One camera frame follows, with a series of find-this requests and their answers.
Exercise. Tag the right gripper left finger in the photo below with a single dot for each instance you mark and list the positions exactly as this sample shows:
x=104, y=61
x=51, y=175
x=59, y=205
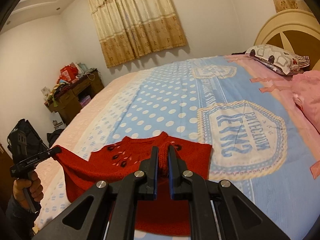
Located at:
x=106, y=211

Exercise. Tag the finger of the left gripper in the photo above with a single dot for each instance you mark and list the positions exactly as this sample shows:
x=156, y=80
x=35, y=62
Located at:
x=48, y=154

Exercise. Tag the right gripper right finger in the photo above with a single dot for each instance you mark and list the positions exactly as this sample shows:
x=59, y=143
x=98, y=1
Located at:
x=218, y=210

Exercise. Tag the red knitted sweater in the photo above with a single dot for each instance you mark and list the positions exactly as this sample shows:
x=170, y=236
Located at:
x=162, y=216

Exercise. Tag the left forearm dark sleeve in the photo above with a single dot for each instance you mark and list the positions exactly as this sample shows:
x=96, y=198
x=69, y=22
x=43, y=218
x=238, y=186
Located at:
x=21, y=220

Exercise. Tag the person's left hand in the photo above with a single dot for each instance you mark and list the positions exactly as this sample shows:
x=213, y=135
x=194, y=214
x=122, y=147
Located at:
x=33, y=186

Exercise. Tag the black bag on floor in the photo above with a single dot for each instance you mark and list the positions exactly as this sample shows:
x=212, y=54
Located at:
x=52, y=137

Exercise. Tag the white paper shopping bag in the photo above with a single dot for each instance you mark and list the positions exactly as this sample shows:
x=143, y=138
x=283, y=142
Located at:
x=57, y=121

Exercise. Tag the dark wooden desk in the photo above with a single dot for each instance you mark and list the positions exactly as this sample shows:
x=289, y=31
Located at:
x=68, y=102

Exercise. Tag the colourful clutter on desk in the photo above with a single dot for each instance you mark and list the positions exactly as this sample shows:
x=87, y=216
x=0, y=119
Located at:
x=57, y=89

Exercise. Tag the red gift box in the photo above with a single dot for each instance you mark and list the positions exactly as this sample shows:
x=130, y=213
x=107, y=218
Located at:
x=68, y=73

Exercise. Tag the blue polka dot bedsheet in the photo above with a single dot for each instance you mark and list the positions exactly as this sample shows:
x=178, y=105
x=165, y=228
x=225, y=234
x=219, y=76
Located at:
x=261, y=141

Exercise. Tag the pink folded quilt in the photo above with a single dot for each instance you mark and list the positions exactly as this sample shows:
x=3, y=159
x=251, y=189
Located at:
x=306, y=95

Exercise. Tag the patterned white pillow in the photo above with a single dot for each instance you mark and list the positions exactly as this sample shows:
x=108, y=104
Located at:
x=281, y=61

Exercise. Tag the beige window curtain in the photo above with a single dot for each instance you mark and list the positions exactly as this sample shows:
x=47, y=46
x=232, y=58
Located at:
x=130, y=29

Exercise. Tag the cream wooden headboard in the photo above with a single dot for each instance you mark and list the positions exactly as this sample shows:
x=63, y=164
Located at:
x=294, y=30

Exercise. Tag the white card on wall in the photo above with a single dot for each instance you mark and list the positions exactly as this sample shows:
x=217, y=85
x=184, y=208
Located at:
x=46, y=92

